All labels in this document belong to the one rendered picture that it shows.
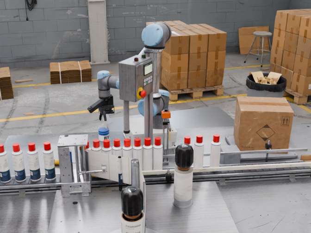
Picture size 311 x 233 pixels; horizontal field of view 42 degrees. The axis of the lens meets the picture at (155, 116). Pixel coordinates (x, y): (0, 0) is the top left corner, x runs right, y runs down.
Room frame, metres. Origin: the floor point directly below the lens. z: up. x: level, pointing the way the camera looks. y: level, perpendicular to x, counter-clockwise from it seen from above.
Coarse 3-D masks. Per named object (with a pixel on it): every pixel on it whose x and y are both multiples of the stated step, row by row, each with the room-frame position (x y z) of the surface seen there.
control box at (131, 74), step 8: (136, 56) 1.98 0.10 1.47; (120, 64) 1.87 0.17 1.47; (128, 64) 1.85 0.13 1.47; (136, 64) 1.84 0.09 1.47; (144, 64) 1.90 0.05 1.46; (152, 64) 1.97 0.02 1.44; (120, 72) 1.87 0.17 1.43; (128, 72) 1.85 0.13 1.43; (136, 72) 1.83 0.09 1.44; (152, 72) 1.97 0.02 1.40; (120, 80) 1.87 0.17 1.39; (128, 80) 1.85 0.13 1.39; (136, 80) 1.83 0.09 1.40; (152, 80) 1.97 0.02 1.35; (120, 88) 1.87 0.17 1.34; (128, 88) 1.85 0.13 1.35; (136, 88) 1.83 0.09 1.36; (144, 88) 1.90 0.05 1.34; (152, 88) 1.97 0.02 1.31; (120, 96) 1.87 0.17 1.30; (128, 96) 1.85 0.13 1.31; (136, 96) 1.83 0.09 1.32
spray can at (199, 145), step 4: (196, 136) 1.88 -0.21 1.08; (200, 136) 1.87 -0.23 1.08; (196, 140) 1.87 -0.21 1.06; (200, 140) 1.86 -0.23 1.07; (196, 144) 1.86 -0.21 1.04; (200, 144) 1.86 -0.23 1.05; (196, 148) 1.86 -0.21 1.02; (200, 148) 1.85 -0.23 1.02; (196, 152) 1.86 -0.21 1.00; (200, 152) 1.85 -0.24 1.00; (196, 156) 1.86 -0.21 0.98; (200, 156) 1.85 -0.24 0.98; (196, 160) 1.86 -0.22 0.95; (200, 160) 1.86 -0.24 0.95; (196, 164) 1.86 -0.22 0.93; (200, 164) 1.86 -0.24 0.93
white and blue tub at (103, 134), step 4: (100, 128) 2.37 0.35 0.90; (104, 128) 2.37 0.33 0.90; (108, 128) 2.37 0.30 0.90; (100, 132) 2.32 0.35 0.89; (104, 132) 2.32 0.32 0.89; (108, 132) 2.34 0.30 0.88; (100, 136) 2.32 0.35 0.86; (104, 136) 2.32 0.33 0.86; (108, 136) 2.34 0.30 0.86; (100, 140) 2.32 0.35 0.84
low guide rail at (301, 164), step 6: (300, 162) 1.91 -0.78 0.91; (306, 162) 1.91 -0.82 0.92; (198, 168) 1.84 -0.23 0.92; (204, 168) 1.84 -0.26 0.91; (210, 168) 1.84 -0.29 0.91; (216, 168) 1.84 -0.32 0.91; (222, 168) 1.85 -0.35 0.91; (228, 168) 1.85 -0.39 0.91; (234, 168) 1.85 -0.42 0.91; (240, 168) 1.86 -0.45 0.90; (246, 168) 1.86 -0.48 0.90; (252, 168) 1.86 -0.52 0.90; (258, 168) 1.87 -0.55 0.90; (264, 168) 1.87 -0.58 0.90; (144, 174) 1.80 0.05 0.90; (150, 174) 1.80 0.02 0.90
